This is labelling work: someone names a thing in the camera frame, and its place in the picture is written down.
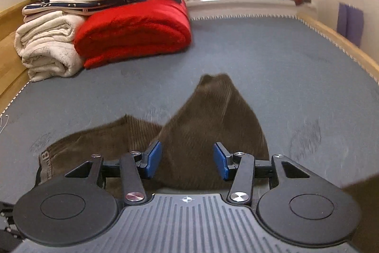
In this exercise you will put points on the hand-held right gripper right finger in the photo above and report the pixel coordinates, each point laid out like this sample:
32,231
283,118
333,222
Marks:
220,158

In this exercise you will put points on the navy patterned folded cloth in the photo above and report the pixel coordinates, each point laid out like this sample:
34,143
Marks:
88,5

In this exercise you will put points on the red folded blanket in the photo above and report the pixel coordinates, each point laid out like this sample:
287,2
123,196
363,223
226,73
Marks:
133,33

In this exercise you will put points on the grey bed mat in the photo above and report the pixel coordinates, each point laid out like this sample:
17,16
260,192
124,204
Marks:
266,69

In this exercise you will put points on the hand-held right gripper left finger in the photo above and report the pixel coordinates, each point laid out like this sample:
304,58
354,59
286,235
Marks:
154,158

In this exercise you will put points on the purple mat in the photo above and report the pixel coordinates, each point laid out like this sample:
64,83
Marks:
351,23

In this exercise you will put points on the cream folded blanket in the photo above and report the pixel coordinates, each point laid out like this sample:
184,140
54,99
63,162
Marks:
47,42

